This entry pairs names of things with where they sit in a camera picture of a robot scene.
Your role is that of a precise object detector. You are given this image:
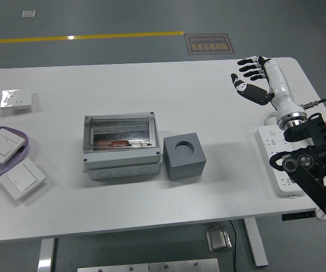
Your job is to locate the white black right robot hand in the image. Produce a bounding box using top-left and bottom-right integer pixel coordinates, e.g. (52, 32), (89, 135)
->
(230, 55), (307, 122)

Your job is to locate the orange cylinder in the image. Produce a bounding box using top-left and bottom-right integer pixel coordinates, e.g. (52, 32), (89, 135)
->
(109, 139), (132, 147)

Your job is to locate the grey box with clear lid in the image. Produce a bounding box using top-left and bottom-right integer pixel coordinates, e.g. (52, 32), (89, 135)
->
(82, 112), (163, 181)

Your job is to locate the grey cube with round hole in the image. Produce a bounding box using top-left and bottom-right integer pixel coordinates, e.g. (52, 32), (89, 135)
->
(162, 132), (207, 181)

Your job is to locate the silver floor socket box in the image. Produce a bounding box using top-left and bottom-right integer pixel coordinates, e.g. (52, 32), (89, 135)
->
(205, 226), (233, 252)

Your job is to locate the white power strip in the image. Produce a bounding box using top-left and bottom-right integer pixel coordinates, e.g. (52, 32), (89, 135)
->
(255, 125), (310, 198)

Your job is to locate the brown floor sign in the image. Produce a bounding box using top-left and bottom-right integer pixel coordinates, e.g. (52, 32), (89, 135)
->
(183, 33), (235, 56)

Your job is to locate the black table control panel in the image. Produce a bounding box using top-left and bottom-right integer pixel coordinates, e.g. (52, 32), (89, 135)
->
(281, 211), (316, 221)

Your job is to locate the white table leg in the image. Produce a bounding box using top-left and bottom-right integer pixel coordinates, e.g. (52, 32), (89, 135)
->
(243, 218), (269, 267)
(37, 237), (55, 272)

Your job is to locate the yellow floor tape line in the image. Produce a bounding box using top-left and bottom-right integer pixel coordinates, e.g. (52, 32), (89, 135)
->
(0, 31), (185, 45)

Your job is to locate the white power strip cord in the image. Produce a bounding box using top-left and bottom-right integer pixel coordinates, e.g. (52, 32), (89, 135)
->
(264, 111), (326, 220)

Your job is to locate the thin black floor cable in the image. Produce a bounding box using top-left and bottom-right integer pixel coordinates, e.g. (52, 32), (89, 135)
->
(229, 220), (239, 272)

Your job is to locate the metal base plate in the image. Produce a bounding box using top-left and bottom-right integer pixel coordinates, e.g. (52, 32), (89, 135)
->
(77, 258), (220, 272)

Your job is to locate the white wall socket in wrapper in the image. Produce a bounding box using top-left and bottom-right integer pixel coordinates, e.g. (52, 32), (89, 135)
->
(0, 88), (33, 110)

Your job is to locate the white wall switch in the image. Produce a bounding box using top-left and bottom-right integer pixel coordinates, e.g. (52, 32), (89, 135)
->
(0, 127), (29, 164)
(0, 158), (47, 201)

